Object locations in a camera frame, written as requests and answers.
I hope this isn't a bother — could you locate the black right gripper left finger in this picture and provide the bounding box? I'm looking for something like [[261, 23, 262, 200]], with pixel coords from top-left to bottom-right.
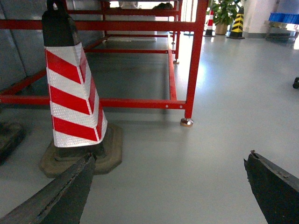
[[0, 153, 96, 224]]

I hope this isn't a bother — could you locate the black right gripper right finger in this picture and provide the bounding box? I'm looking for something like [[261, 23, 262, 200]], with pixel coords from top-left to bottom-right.
[[244, 150, 299, 224]]

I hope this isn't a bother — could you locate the red white traffic cone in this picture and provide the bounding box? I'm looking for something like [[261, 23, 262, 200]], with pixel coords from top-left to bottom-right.
[[40, 0, 123, 178]]

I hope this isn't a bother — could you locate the steel shelf rack with bins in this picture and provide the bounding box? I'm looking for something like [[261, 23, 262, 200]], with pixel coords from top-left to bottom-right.
[[264, 12, 299, 41]]

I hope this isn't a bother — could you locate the yellow black traffic cone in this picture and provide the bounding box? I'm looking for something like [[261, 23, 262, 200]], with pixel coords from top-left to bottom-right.
[[227, 7, 244, 40]]

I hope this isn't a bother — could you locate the distant red white cone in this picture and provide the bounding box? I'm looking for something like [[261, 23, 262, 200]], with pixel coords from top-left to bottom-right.
[[203, 9, 215, 37]]

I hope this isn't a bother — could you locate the potted green plant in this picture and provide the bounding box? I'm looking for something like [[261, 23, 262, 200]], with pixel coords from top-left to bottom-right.
[[211, 0, 241, 35]]

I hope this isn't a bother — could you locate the red metal frame table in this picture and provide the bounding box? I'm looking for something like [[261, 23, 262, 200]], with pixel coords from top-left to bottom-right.
[[0, 0, 208, 126]]

